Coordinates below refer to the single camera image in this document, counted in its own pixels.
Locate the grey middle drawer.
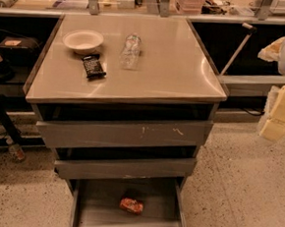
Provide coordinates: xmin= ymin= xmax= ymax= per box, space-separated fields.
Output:
xmin=54 ymin=157 xmax=196 ymax=180

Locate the clear plastic water bottle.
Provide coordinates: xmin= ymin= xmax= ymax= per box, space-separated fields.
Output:
xmin=120 ymin=33 xmax=142 ymax=70

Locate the black bag with label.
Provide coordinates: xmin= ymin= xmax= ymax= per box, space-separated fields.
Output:
xmin=0 ymin=36 xmax=40 ymax=67

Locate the red coke can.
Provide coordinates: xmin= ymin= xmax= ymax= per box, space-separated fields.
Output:
xmin=120 ymin=198 xmax=144 ymax=215

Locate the grey top drawer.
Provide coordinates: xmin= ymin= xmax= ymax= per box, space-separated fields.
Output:
xmin=36 ymin=120 xmax=212 ymax=148

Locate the white paper bowl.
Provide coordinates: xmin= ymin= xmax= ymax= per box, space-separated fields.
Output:
xmin=63 ymin=29 xmax=104 ymax=55

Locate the grey drawer cabinet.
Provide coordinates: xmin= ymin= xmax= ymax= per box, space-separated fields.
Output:
xmin=25 ymin=14 xmax=226 ymax=227

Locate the pink plastic crate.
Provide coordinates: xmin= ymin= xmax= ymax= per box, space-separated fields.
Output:
xmin=175 ymin=0 xmax=204 ymax=15

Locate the white stick with black handle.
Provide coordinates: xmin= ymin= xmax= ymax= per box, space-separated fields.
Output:
xmin=220 ymin=23 xmax=257 ymax=76

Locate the black stand leg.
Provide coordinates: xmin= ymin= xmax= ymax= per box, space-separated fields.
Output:
xmin=0 ymin=103 xmax=23 ymax=144

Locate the black cable on floor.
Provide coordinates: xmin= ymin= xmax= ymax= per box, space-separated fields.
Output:
xmin=240 ymin=106 xmax=266 ymax=117

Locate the black snack bar packet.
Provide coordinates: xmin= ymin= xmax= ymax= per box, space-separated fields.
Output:
xmin=82 ymin=54 xmax=106 ymax=79

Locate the grey open bottom drawer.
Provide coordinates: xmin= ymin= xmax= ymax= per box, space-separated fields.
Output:
xmin=70 ymin=178 xmax=185 ymax=227

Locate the white box on shelf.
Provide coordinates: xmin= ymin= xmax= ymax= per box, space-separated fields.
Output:
xmin=270 ymin=0 xmax=285 ymax=15

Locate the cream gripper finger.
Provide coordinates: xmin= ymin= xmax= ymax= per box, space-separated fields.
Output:
xmin=258 ymin=85 xmax=285 ymax=142
xmin=257 ymin=36 xmax=284 ymax=62

